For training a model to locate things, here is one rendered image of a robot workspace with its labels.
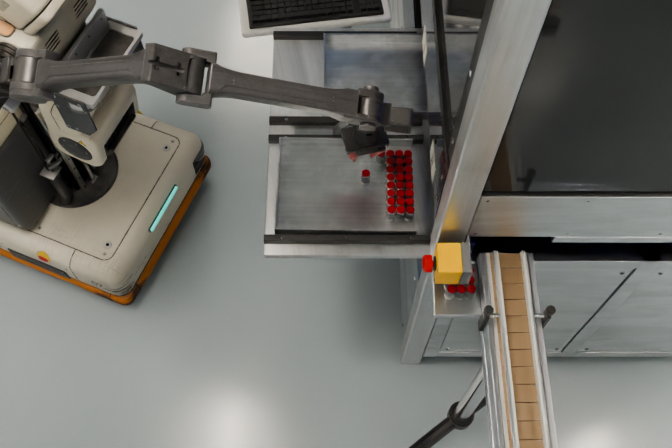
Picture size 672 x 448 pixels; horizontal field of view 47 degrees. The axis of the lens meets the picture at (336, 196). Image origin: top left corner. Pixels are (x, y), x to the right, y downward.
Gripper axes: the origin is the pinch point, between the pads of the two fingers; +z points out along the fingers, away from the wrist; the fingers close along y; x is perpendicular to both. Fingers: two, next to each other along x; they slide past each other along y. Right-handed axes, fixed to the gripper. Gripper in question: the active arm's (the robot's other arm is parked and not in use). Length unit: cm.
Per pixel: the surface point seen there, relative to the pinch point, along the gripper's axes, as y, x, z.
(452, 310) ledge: 11.2, -39.7, 9.2
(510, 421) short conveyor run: 13, -68, 1
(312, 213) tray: -14.0, -7.3, 10.3
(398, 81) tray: 18.1, 25.7, 10.0
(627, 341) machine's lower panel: 78, -45, 71
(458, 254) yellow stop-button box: 12.5, -32.1, -5.9
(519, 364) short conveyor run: 20, -57, 4
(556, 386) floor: 61, -49, 96
